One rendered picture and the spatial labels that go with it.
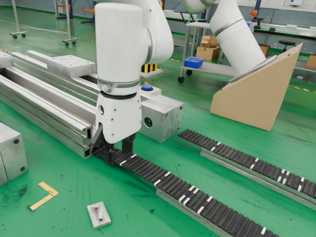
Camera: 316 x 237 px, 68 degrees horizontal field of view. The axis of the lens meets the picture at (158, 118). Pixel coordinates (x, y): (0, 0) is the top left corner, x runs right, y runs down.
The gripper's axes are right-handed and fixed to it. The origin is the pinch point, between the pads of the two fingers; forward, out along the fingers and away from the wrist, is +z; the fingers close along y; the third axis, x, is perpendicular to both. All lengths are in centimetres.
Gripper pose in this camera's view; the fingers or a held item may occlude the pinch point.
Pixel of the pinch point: (118, 151)
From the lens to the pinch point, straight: 56.7
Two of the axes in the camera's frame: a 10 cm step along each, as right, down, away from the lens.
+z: -0.8, 8.9, 4.5
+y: 6.2, -3.1, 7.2
